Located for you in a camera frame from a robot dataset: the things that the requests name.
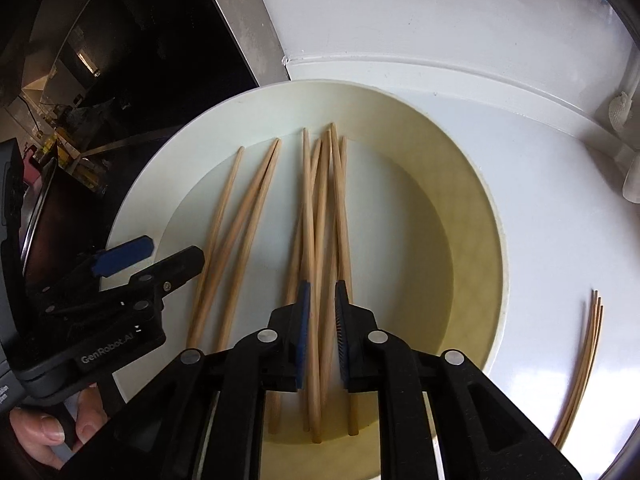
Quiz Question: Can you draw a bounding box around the white round bowl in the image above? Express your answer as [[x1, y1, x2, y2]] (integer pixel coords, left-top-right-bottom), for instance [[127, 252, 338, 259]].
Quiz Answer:
[[106, 78, 511, 480]]

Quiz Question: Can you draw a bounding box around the white dish brush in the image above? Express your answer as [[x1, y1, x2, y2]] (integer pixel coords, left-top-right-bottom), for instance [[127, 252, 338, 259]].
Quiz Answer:
[[606, 91, 640, 198]]

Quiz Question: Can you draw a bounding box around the black glass cooktop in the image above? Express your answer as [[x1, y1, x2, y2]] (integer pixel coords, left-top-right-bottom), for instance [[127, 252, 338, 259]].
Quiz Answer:
[[0, 0, 292, 281]]

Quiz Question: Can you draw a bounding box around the pile of wooden chopsticks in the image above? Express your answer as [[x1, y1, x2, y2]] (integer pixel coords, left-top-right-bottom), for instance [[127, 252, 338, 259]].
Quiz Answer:
[[267, 122, 361, 436], [550, 289, 605, 448]]

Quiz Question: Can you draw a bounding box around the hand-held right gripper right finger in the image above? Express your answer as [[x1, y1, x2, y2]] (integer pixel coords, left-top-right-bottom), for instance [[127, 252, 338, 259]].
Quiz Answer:
[[334, 280, 583, 480]]

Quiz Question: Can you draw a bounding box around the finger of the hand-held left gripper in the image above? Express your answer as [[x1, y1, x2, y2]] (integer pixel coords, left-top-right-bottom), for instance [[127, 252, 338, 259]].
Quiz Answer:
[[119, 246, 206, 307], [30, 235, 155, 306]]

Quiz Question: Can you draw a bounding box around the person's left hand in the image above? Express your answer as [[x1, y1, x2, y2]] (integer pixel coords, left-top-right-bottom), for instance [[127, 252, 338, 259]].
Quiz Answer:
[[9, 382, 111, 468]]

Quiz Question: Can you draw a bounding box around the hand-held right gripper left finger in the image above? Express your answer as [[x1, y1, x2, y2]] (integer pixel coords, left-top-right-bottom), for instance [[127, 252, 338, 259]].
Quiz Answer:
[[65, 281, 313, 480]]

